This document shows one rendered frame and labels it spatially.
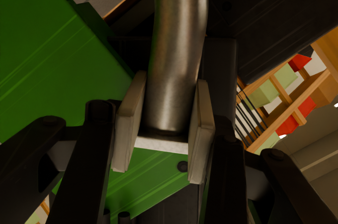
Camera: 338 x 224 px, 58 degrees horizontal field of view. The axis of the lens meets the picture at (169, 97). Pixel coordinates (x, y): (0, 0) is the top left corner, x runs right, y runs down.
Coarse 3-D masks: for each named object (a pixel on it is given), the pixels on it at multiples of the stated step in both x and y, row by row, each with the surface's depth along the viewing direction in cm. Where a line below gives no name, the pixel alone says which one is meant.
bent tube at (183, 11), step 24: (168, 0) 16; (192, 0) 16; (168, 24) 16; (192, 24) 16; (168, 48) 16; (192, 48) 16; (168, 72) 17; (192, 72) 17; (144, 96) 19; (168, 96) 17; (192, 96) 18; (144, 120) 18; (168, 120) 18; (144, 144) 18; (168, 144) 18
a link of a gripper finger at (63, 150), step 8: (120, 104) 16; (72, 128) 13; (80, 128) 13; (64, 136) 12; (72, 136) 12; (56, 144) 12; (64, 144) 12; (72, 144) 12; (112, 144) 13; (48, 152) 12; (56, 152) 12; (64, 152) 12; (112, 152) 13; (40, 160) 12; (48, 160) 12; (56, 160) 12; (64, 160) 12; (40, 168) 12; (48, 168) 12; (56, 168) 12; (64, 168) 12
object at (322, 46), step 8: (328, 32) 86; (336, 32) 86; (320, 40) 87; (328, 40) 87; (336, 40) 86; (320, 48) 88; (328, 48) 87; (336, 48) 87; (320, 56) 93; (328, 56) 87; (336, 56) 87; (328, 64) 91; (336, 64) 87; (336, 72) 88; (336, 80) 95
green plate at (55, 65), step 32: (0, 0) 19; (32, 0) 19; (64, 0) 19; (0, 32) 20; (32, 32) 20; (64, 32) 20; (96, 32) 20; (0, 64) 21; (32, 64) 21; (64, 64) 21; (96, 64) 21; (0, 96) 22; (32, 96) 22; (64, 96) 22; (96, 96) 21; (0, 128) 23; (160, 160) 23; (128, 192) 24; (160, 192) 24
